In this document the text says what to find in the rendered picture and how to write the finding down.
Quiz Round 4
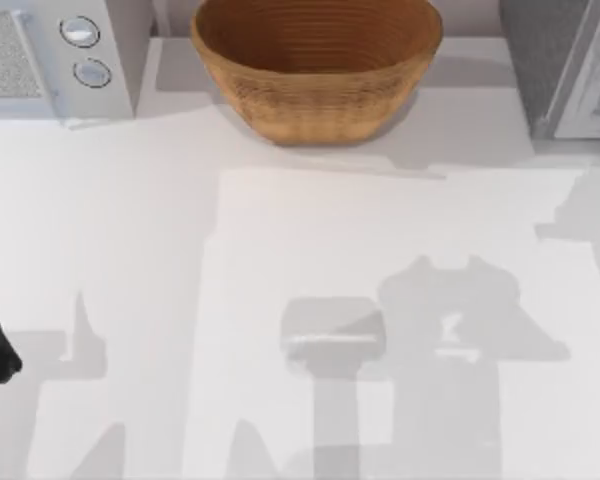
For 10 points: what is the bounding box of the round microwave knob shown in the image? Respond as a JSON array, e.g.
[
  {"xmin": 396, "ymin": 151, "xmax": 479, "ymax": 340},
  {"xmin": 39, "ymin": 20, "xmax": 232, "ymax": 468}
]
[
  {"xmin": 72, "ymin": 56, "xmax": 113, "ymax": 89},
  {"xmin": 58, "ymin": 15, "xmax": 102, "ymax": 49}
]

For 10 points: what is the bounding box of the brown woven basket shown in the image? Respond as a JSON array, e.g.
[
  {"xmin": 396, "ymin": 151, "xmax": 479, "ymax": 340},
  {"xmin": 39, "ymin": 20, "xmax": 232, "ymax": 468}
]
[{"xmin": 189, "ymin": 0, "xmax": 444, "ymax": 147}]

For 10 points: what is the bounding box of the pale microwave oven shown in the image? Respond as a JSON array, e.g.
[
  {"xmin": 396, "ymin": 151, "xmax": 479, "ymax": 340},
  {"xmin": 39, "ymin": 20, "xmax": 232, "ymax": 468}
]
[{"xmin": 0, "ymin": 0, "xmax": 157, "ymax": 130}]

